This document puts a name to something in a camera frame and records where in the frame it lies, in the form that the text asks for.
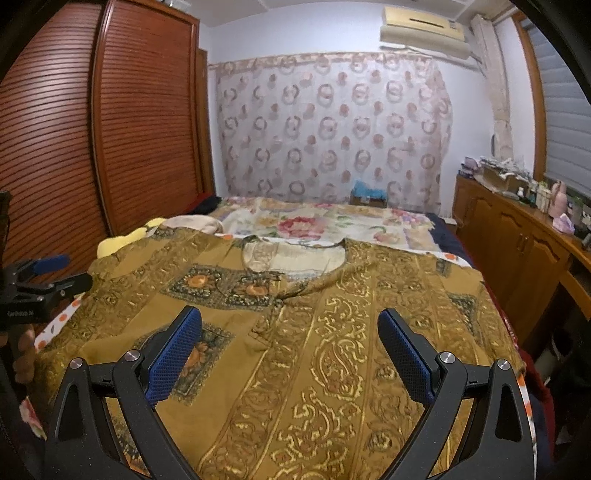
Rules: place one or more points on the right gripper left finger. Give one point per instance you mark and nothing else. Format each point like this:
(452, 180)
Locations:
(82, 442)

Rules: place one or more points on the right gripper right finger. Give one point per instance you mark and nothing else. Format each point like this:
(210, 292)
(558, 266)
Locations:
(496, 443)

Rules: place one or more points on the brown gold patterned shirt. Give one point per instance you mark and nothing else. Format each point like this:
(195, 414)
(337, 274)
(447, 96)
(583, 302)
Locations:
(286, 359)

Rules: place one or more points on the left hand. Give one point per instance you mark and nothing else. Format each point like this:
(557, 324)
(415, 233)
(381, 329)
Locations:
(23, 365)

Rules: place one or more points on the yellow plush toy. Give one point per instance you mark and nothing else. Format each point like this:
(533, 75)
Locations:
(111, 245)

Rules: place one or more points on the wooden sideboard cabinet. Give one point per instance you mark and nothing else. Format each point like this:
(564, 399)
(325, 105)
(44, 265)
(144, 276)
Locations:
(523, 259)

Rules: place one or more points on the pink folded garment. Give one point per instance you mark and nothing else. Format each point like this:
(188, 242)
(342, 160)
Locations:
(201, 223)

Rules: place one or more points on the wooden louvered wardrobe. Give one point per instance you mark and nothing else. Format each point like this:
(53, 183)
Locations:
(104, 126)

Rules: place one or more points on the pink tissue pack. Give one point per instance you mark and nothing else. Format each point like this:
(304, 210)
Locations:
(563, 224)

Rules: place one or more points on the cardboard box with clutter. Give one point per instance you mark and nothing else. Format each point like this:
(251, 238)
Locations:
(498, 178)

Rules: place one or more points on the floral quilt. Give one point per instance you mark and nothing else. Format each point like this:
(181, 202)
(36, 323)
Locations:
(322, 222)

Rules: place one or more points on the blue item on box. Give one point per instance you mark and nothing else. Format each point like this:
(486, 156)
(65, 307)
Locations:
(364, 195)

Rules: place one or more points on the circle pattern lace curtain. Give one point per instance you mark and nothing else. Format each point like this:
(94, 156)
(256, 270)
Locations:
(309, 127)

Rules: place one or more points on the grey window blind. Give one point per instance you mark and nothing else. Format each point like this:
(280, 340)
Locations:
(568, 118)

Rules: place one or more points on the beige side curtain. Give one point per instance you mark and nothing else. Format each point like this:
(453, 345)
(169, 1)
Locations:
(495, 71)

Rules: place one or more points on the wall air conditioner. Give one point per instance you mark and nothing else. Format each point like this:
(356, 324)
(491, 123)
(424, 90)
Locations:
(423, 30)

